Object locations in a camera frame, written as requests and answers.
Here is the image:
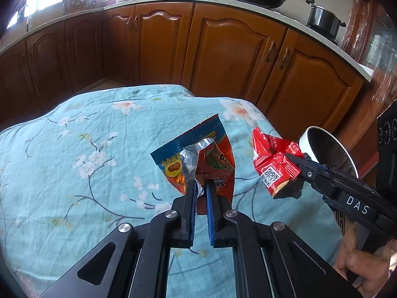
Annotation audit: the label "right hand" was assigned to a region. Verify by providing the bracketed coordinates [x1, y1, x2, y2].
[333, 223, 396, 297]

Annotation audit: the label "white rimmed trash bin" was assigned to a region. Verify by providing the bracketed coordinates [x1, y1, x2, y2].
[298, 126, 359, 178]

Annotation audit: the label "wooden kitchen cabinets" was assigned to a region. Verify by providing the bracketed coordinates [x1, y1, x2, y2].
[1, 2, 365, 139]

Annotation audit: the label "white kitchen countertop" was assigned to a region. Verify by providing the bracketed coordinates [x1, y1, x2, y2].
[0, 0, 375, 83]

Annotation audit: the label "black cooking pot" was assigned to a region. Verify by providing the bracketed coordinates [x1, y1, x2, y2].
[305, 0, 347, 40]

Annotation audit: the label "red blue snack bag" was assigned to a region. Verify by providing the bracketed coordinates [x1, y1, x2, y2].
[151, 114, 235, 201]

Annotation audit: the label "teal floral tablecloth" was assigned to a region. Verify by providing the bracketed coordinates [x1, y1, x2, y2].
[1, 85, 342, 297]

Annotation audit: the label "glass cabinet door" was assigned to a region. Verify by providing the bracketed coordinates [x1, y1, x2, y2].
[337, 0, 396, 150]

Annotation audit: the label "red black snack wrapper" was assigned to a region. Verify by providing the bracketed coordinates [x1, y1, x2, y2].
[252, 127, 304, 198]

